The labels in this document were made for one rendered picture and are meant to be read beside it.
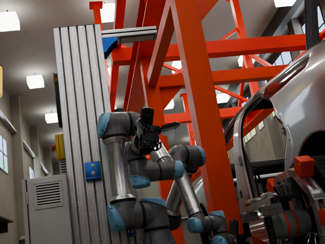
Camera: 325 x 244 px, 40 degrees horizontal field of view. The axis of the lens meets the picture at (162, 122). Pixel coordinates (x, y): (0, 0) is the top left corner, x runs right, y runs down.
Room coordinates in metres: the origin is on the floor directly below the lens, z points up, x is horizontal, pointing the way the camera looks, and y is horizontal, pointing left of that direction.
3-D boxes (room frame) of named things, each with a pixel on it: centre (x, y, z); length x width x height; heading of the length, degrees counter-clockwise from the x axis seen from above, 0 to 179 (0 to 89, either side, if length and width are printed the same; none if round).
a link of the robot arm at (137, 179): (1.73, 0.11, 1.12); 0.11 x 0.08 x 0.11; 112
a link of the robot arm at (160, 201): (2.02, 0.11, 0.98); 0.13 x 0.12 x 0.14; 112
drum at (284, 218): (2.39, -0.55, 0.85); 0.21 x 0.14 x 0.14; 101
